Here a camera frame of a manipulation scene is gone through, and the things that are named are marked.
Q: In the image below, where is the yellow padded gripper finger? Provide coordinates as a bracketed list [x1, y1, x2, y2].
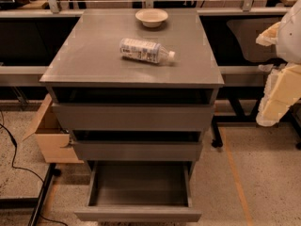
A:
[256, 63, 301, 127]
[256, 22, 280, 46]

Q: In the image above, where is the clear plastic bottle blue label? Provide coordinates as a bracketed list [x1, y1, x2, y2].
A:
[119, 38, 175, 64]

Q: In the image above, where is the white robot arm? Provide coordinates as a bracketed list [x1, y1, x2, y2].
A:
[256, 0, 301, 127]

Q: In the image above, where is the grey drawer cabinet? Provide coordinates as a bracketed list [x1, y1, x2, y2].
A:
[40, 9, 224, 161]

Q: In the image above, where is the grey open bottom drawer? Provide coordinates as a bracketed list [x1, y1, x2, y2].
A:
[74, 161, 201, 222]

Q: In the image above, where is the grey middle drawer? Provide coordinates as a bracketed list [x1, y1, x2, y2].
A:
[72, 141, 202, 161]

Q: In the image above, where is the grey top drawer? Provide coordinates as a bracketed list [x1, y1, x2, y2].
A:
[52, 104, 214, 132]

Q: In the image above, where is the white bowl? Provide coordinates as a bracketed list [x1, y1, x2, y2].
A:
[135, 8, 168, 28]

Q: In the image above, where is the cardboard box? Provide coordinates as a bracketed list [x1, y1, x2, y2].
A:
[23, 94, 82, 164]

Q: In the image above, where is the black metal table frame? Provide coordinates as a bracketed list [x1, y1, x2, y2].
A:
[210, 85, 301, 151]

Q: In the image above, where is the black floor rail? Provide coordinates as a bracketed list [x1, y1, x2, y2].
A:
[0, 163, 58, 226]

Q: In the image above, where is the black floor cable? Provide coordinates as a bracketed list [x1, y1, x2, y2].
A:
[0, 110, 69, 226]

